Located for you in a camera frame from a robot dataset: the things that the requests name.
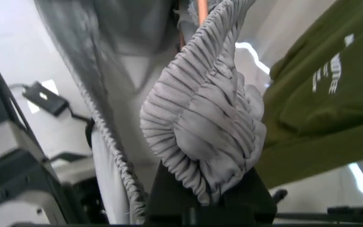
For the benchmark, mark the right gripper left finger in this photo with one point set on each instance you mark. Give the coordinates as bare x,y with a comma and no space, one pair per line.
165,195

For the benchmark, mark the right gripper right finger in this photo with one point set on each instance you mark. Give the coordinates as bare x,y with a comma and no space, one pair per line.
251,201

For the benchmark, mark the pale grey shorts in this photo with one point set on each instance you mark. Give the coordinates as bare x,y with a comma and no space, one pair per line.
200,126

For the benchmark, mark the green long-sleeved shirt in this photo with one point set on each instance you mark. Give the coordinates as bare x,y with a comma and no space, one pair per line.
326,126

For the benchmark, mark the pink clothes hanger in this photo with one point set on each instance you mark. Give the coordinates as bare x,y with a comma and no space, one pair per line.
202,11

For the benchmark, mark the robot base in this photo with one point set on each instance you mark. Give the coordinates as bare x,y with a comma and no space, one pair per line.
5,148

